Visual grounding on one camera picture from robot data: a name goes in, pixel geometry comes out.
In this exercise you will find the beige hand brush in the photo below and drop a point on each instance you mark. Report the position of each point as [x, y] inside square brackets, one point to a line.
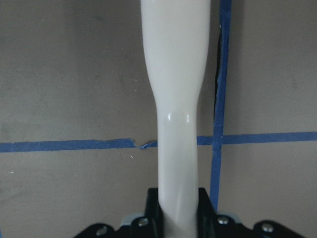
[176, 39]

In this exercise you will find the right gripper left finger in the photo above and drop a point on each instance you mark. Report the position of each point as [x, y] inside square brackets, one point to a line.
[138, 225]

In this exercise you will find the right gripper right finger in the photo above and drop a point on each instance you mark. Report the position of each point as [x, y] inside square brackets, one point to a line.
[212, 224]

